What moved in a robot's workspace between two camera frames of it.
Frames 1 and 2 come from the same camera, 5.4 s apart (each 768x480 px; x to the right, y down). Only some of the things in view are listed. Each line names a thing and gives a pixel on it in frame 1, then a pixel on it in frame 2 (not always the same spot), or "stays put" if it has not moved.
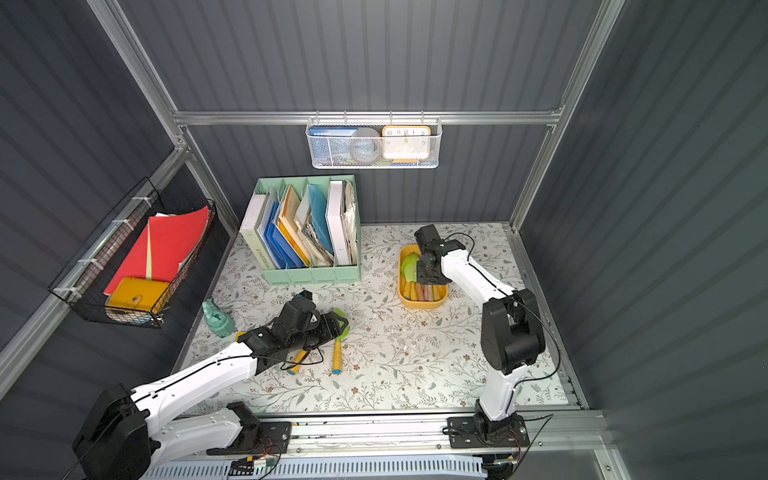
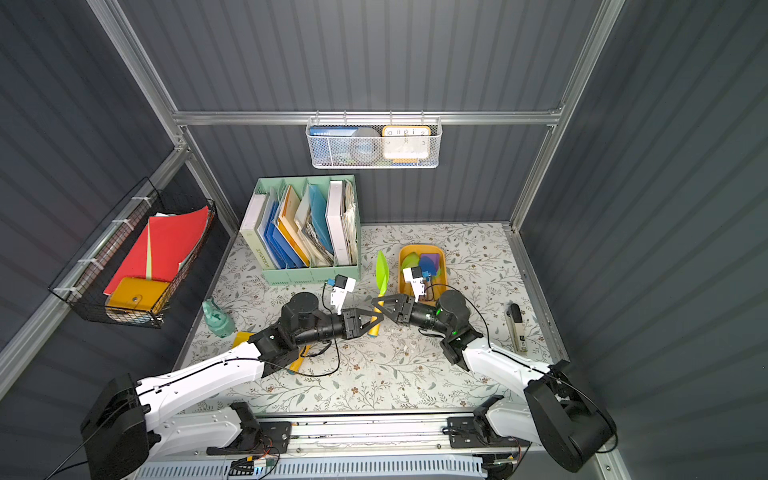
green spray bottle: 218,322 stays put
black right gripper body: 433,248 → 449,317
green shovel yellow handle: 409,267 stays put
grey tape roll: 365,145 stays put
